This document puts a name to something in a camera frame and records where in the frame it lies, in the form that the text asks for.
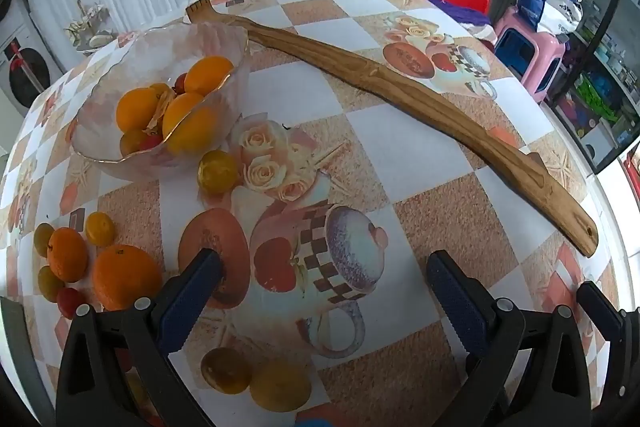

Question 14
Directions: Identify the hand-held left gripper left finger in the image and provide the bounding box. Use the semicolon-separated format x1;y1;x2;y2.
55;247;226;427

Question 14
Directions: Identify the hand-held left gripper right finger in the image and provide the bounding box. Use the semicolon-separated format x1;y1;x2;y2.
426;249;593;427

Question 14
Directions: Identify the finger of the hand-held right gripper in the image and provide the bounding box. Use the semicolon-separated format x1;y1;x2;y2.
577;281;640;358

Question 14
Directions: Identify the greenish yellow tomato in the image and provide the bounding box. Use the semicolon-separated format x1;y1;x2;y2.
197;150;239;194
201;347;252;395

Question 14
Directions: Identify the yellow cherry tomato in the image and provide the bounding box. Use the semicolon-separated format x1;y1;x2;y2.
38;265;66;303
85;212;117;248
33;223;55;258

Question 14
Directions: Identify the yellow citrus fruit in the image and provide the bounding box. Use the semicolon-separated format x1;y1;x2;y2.
249;357;313;413

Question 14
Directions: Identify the clear glass bowl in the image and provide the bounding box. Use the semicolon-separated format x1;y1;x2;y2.
70;23;251;180

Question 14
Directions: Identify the large deep orange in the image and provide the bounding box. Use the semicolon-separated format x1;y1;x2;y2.
93;245;163;312

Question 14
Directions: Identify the checkered floral tablecloth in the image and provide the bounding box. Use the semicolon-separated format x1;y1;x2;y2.
0;0;626;427

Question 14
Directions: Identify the small deep orange mandarin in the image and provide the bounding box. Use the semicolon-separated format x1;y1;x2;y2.
47;228;89;284

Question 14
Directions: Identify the yellow-orange mandarin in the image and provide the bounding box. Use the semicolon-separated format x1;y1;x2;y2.
162;93;221;156
116;87;161;132
184;56;235;96

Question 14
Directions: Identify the long wooden back scratcher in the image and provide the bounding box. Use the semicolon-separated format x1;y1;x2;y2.
186;0;599;257

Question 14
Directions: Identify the pink plastic stool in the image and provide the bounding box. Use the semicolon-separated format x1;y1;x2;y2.
494;5;571;104

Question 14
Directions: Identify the black framed shelf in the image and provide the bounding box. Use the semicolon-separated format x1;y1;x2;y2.
540;0;640;172

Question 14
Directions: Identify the white washing machine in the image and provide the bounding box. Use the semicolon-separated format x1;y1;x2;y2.
0;0;66;110

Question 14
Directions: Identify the purple cloth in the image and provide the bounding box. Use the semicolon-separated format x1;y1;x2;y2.
425;0;490;26

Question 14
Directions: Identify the white flower ornament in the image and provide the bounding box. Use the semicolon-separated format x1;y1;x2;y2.
64;0;115;54

